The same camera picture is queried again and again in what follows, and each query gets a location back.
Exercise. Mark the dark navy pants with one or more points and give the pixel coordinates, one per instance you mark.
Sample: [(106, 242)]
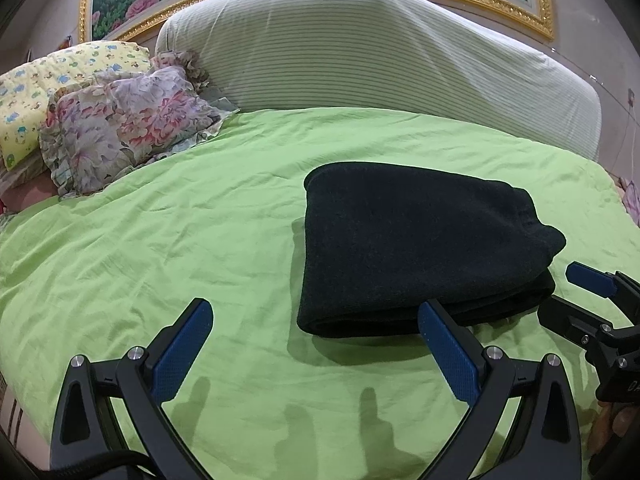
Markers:
[(410, 240)]

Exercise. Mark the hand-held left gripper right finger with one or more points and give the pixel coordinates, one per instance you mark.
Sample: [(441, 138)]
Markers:
[(450, 355)]

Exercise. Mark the striped headboard cover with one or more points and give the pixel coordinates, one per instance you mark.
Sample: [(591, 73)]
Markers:
[(350, 50)]

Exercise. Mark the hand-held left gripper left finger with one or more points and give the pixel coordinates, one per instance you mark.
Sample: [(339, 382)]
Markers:
[(182, 350)]

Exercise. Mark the person's right hand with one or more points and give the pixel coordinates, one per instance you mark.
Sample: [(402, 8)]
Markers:
[(607, 425)]

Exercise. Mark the wooden bed frame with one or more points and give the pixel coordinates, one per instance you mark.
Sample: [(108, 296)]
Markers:
[(10, 415)]

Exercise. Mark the pink cloth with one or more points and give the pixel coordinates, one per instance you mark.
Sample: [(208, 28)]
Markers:
[(20, 195), (631, 200)]

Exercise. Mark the yellow printed pillow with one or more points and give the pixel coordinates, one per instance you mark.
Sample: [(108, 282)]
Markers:
[(25, 105)]

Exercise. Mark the floral ruffled pillow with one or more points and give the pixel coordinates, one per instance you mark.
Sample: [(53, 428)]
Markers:
[(125, 120)]

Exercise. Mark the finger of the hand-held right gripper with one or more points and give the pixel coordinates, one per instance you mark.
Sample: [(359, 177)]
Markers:
[(592, 280), (570, 322)]

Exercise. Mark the green bed sheet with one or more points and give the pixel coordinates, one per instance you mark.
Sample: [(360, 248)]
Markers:
[(150, 240)]

